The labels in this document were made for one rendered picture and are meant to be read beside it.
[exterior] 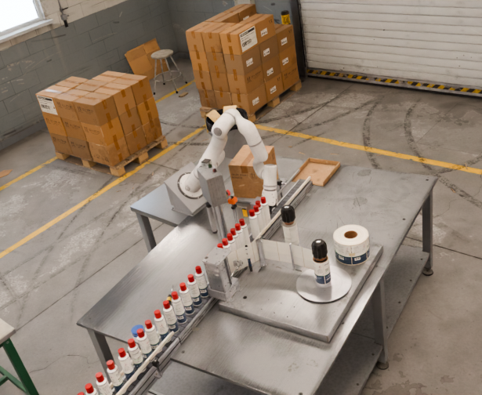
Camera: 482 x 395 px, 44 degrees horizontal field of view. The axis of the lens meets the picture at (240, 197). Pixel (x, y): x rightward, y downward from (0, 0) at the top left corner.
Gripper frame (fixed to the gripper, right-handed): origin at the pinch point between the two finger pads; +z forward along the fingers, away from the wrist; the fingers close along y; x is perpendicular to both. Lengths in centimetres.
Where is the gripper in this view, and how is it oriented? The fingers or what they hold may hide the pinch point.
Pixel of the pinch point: (269, 211)
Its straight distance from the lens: 392.2
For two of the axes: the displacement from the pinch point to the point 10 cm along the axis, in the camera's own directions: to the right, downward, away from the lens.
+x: 5.4, -2.1, 8.2
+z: -0.1, 9.7, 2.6
